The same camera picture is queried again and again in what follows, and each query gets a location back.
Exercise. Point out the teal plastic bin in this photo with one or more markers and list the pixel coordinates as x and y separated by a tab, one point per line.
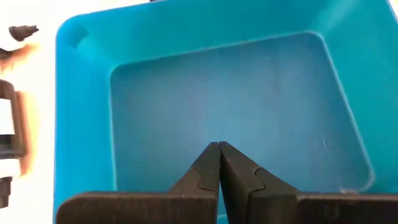
217	93

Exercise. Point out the black food colouring bottle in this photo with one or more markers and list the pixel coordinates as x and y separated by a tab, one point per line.
21	32
17	146

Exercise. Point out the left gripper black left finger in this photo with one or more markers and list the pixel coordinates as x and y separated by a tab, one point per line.
186	205

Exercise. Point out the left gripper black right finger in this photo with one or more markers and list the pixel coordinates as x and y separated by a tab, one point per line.
264	205

